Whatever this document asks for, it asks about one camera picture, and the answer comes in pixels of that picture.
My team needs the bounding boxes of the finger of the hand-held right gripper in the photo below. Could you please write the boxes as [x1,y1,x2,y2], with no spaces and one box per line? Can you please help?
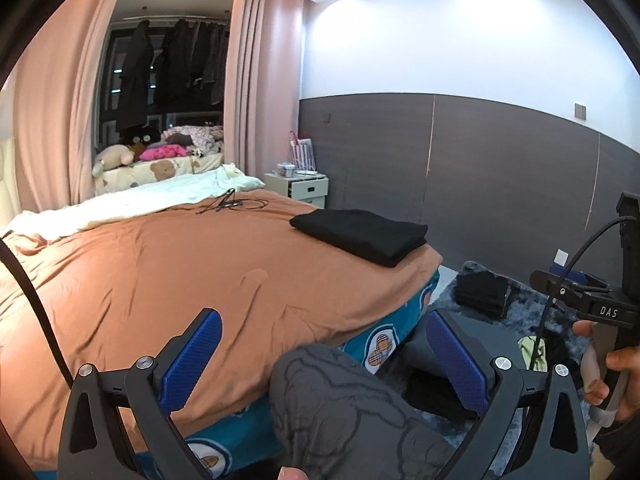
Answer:
[549,265,589,287]
[529,269,610,314]

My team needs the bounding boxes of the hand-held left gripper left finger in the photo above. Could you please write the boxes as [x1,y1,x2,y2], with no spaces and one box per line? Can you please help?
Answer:
[57,307,223,480]

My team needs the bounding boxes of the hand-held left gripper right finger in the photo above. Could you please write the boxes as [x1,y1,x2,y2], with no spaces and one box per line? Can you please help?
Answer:
[425,307,592,480]

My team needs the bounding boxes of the black garment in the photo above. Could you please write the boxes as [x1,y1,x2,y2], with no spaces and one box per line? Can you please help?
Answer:
[290,208,429,268]

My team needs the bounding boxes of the person's right forearm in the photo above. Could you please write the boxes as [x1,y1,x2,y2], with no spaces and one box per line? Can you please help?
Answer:
[591,404,640,480]

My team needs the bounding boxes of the folded black clothes on rug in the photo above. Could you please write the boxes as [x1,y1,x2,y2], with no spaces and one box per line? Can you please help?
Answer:
[454,272,512,318]

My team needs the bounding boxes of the hanging dark clothes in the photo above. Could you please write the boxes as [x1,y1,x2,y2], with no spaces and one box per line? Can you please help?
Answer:
[94,26,229,147]

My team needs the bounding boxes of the person's right hand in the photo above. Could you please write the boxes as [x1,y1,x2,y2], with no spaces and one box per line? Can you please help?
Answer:
[571,320,640,424]

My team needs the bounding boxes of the dark blue fluffy rug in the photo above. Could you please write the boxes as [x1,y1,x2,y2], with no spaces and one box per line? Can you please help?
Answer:
[425,259,640,462]

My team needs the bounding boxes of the grey cloth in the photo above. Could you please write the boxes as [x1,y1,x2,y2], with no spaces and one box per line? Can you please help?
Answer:
[404,311,452,377]

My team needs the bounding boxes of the black cloth on rug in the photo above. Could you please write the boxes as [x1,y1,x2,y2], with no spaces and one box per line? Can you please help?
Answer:
[404,365,482,422]

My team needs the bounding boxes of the light green cloth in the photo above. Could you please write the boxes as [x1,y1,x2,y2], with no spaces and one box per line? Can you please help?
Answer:
[517,335,549,372]

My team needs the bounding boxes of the brown blanket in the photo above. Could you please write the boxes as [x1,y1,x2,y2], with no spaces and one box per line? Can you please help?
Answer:
[0,191,444,462]

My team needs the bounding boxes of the person's grey patterned pants leg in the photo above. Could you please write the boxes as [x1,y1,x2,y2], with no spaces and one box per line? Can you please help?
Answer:
[270,344,482,480]

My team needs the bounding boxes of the white blanket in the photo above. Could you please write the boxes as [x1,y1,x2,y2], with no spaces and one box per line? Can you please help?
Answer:
[2,162,267,242]

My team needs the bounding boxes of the bear print cream bedding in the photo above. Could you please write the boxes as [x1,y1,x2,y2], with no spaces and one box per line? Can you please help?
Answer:
[94,152,224,194]

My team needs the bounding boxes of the white nightstand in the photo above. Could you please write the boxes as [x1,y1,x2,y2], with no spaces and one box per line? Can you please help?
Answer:
[263,170,330,210]

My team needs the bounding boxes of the pink cloth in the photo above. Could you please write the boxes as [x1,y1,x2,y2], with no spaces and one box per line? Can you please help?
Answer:
[139,143,191,162]

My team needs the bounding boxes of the cream plush toy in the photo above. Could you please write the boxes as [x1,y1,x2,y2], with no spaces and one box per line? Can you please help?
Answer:
[91,143,137,178]

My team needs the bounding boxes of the floral cloth pile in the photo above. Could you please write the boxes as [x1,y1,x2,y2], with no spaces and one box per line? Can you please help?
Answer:
[161,124,224,157]

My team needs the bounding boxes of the dark brown plush toy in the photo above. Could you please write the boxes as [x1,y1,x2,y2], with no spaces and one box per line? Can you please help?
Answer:
[124,126,162,162]

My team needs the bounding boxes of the white padded headboard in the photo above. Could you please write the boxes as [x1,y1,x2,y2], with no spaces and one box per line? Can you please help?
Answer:
[0,135,19,234]

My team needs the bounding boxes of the pink curtain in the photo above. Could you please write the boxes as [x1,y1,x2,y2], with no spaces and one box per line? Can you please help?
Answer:
[11,0,127,213]
[222,0,307,192]

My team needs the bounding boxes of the dark hanging coat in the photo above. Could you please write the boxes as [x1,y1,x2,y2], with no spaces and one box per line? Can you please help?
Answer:
[153,21,195,104]
[116,19,157,134]
[193,20,229,107]

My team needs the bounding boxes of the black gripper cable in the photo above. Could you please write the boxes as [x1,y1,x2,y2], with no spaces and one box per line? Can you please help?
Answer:
[529,214,627,377]
[0,237,74,387]

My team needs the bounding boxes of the thin black cable on bed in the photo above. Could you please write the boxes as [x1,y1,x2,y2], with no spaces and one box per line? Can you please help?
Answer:
[196,187,269,214]

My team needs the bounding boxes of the striped bag with red handles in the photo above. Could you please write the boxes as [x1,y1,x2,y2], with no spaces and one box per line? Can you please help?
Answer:
[287,130,317,174]

